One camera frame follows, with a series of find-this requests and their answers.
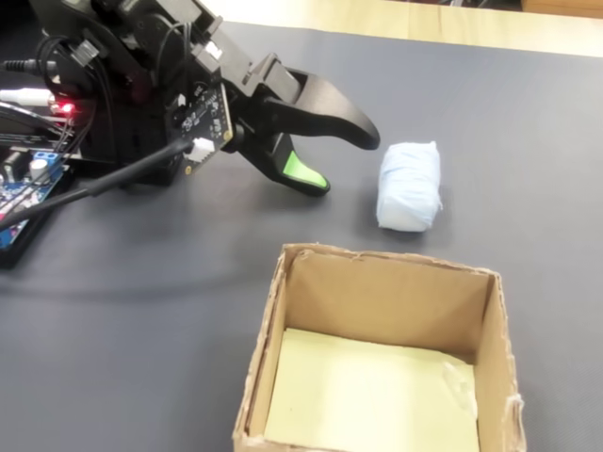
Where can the black power plug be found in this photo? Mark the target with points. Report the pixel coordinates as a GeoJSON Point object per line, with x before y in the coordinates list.
{"type": "Point", "coordinates": [26, 66]}

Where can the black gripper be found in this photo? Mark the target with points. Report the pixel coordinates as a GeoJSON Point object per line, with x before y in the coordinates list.
{"type": "Point", "coordinates": [235, 61]}

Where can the blue USB circuit board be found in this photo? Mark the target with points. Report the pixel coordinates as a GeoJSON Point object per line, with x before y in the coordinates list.
{"type": "Point", "coordinates": [19, 195]}

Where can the open cardboard box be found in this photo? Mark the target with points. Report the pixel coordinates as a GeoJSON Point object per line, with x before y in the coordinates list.
{"type": "Point", "coordinates": [494, 339]}

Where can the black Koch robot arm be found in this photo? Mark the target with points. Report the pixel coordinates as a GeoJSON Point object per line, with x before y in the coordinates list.
{"type": "Point", "coordinates": [141, 33]}

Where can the motor controller circuit board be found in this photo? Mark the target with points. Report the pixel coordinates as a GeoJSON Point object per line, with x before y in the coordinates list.
{"type": "Point", "coordinates": [65, 109]}

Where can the black camera circuit board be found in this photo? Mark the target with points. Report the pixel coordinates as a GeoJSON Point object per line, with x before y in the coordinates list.
{"type": "Point", "coordinates": [207, 115]}

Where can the pale blue block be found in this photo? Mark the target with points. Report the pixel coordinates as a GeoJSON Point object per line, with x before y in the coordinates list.
{"type": "Point", "coordinates": [409, 188]}

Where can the dark grey table mat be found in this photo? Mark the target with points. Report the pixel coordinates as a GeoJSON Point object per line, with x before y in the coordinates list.
{"type": "Point", "coordinates": [141, 329]}

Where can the yellow paper sheet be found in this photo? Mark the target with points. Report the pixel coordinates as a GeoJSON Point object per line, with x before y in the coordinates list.
{"type": "Point", "coordinates": [367, 395]}

